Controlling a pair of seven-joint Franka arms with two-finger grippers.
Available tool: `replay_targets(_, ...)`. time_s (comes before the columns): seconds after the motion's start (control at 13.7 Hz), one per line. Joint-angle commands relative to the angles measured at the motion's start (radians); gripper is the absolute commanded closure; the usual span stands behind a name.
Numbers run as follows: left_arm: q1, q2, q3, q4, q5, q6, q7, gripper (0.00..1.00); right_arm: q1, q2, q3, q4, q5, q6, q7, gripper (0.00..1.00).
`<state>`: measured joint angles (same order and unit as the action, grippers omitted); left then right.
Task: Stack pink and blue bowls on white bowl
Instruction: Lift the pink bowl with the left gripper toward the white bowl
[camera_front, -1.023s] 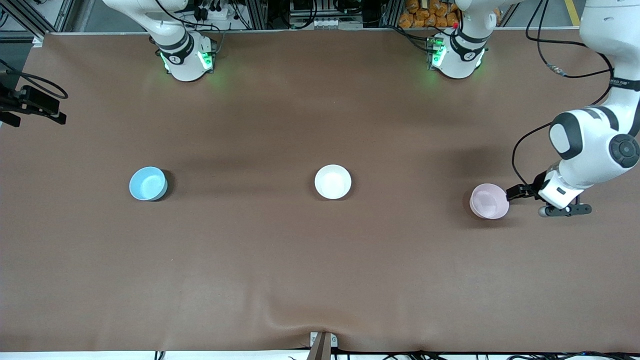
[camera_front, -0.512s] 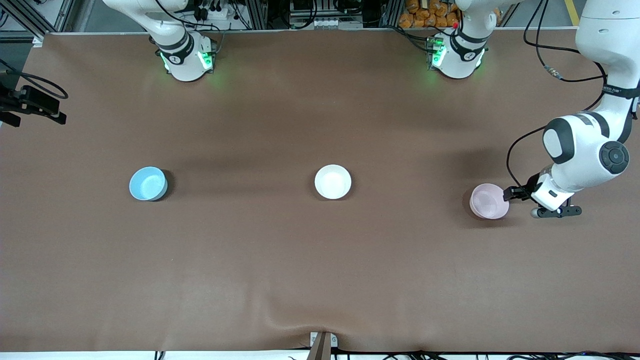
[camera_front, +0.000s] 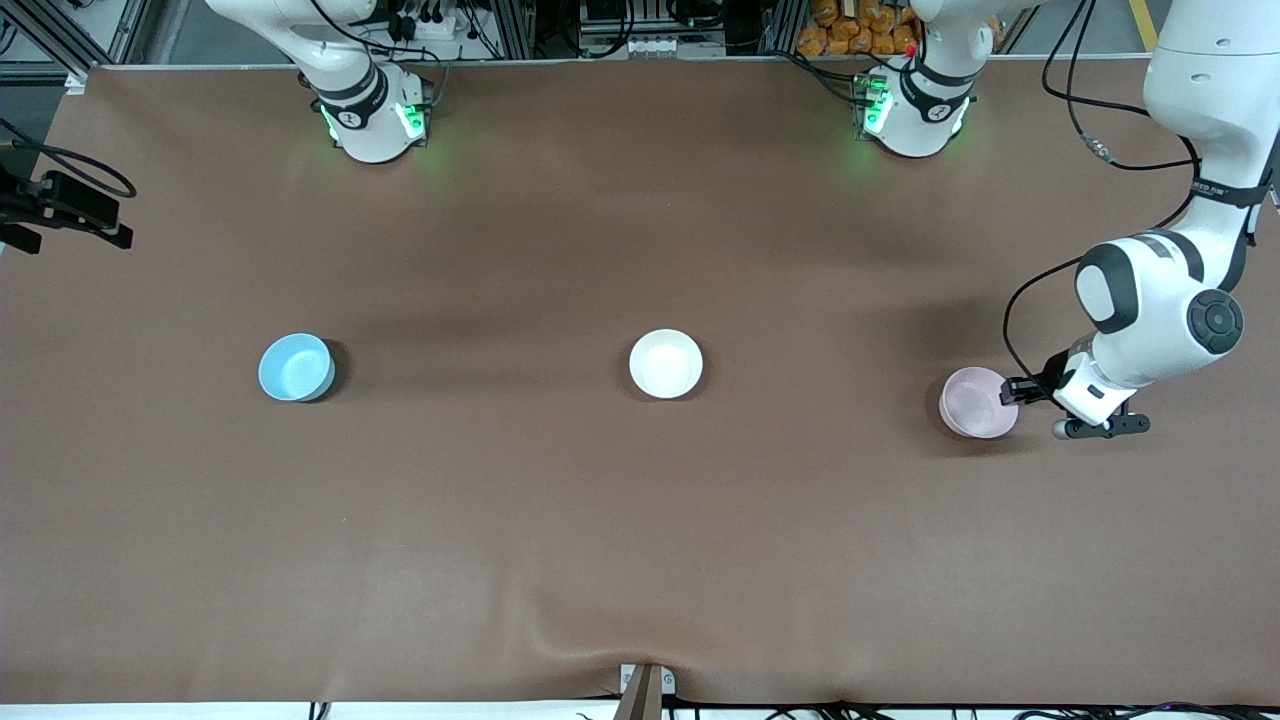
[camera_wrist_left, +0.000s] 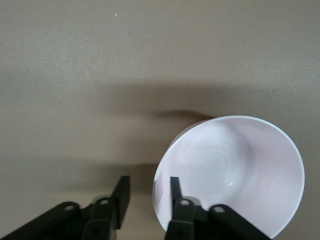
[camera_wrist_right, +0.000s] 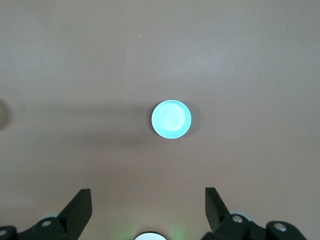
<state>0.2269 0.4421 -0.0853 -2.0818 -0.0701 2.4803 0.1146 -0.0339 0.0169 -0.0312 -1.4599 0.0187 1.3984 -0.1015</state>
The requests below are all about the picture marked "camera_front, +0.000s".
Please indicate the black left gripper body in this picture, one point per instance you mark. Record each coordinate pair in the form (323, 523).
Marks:
(1046, 384)

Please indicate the pink bowl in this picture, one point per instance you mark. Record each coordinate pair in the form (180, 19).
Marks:
(970, 405)

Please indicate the blue bowl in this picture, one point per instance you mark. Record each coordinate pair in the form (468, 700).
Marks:
(295, 370)

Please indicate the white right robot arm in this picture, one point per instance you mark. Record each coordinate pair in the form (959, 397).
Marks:
(370, 130)

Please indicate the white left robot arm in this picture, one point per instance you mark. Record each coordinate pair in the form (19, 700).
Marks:
(1150, 300)

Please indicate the white bowl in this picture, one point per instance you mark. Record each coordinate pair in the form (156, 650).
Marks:
(665, 365)

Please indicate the orange snack bag pile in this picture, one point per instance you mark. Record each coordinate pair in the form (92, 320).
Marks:
(850, 35)

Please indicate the white power strip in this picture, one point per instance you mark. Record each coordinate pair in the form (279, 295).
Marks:
(440, 28)

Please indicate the brown table cloth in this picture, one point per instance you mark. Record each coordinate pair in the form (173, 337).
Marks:
(640, 520)

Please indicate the white terminal block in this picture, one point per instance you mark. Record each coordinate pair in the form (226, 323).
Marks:
(660, 46)

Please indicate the black electronics box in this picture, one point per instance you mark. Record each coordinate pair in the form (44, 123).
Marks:
(610, 12)

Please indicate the aluminium frame corner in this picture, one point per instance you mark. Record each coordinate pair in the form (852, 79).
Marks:
(40, 70)

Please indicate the aluminium frame post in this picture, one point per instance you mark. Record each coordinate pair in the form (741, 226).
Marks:
(778, 25)
(515, 30)

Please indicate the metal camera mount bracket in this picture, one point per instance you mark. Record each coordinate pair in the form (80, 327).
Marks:
(640, 700)

